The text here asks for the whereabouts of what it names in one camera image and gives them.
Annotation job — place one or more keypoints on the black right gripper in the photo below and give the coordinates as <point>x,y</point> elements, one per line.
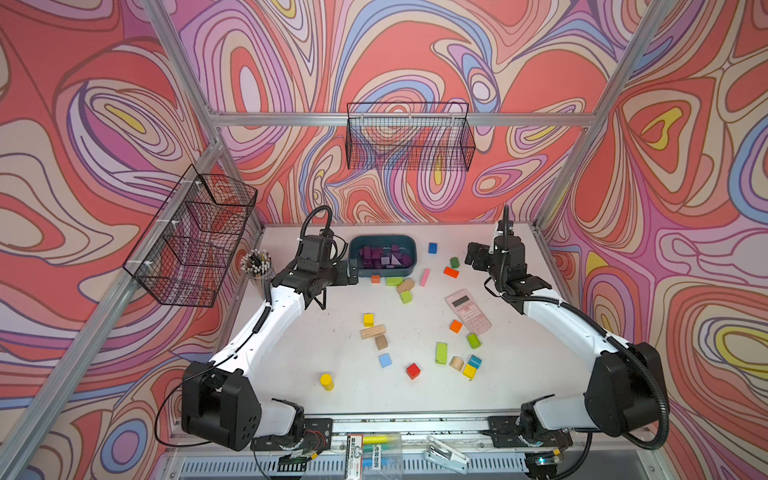
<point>481,253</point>

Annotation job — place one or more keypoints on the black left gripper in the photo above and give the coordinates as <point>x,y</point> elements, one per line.
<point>343,278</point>

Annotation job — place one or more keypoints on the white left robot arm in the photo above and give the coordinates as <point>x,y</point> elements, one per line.
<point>219,402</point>

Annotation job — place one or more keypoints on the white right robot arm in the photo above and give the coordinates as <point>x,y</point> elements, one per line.
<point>626,394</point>

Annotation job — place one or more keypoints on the teal plastic storage bin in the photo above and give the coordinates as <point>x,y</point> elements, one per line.
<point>385,255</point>

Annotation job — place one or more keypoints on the red-orange wooden block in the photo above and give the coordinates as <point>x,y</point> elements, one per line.
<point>450,272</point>

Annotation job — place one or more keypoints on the pen holder cup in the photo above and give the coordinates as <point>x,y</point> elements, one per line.
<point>258,267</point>

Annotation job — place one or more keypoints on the pink calculator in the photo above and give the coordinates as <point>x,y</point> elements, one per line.
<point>468,312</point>

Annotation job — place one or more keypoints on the light green flat block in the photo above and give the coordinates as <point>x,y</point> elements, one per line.
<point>394,281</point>

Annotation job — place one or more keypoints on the pink long wooden block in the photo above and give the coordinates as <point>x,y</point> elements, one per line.
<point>424,277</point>

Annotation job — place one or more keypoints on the natural wood long block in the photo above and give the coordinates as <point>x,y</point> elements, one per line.
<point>372,332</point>

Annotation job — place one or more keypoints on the orange small block centre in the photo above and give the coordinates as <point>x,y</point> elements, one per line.
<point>455,326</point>

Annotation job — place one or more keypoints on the green cylinder near calculator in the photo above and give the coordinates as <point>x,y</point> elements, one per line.
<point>474,341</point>

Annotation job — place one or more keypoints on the natural wood block rear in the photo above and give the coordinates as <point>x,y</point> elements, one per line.
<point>407,285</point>

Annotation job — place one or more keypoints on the natural wood small block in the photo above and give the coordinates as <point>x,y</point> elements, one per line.
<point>381,342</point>

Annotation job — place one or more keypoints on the teal small cube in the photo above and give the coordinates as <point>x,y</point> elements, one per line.
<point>474,361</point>

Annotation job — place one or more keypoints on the light green rectangular block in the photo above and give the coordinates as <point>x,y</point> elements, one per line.
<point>441,353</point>

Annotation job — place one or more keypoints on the yellow wooden cylinder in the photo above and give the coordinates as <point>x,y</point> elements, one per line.
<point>327,382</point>

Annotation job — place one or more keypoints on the natural wood cylinder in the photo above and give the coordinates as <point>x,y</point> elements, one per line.
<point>457,363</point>

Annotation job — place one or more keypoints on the light blue wooden cube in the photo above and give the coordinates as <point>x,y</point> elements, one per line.
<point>385,360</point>

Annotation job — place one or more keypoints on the yellow small cube front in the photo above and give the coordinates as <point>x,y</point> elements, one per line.
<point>469,371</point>

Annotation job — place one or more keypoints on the red wooden cube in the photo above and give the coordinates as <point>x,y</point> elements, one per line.
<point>413,371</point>

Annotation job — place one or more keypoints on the marker box front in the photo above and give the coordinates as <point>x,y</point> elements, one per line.
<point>373,457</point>

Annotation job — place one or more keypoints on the clear plastic stapler front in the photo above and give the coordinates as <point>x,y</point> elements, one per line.
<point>445,456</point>

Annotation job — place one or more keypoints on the black wire basket left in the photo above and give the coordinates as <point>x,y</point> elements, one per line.
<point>185,256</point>

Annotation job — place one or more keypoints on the black wire basket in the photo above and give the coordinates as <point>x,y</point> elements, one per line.
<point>185,256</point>
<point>409,135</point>

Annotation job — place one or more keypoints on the black wire basket back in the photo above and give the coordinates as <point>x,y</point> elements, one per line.
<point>409,135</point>

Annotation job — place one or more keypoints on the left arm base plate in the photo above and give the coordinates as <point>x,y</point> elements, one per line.
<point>312,434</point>

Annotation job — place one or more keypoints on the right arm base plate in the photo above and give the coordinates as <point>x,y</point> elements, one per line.
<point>525,432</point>

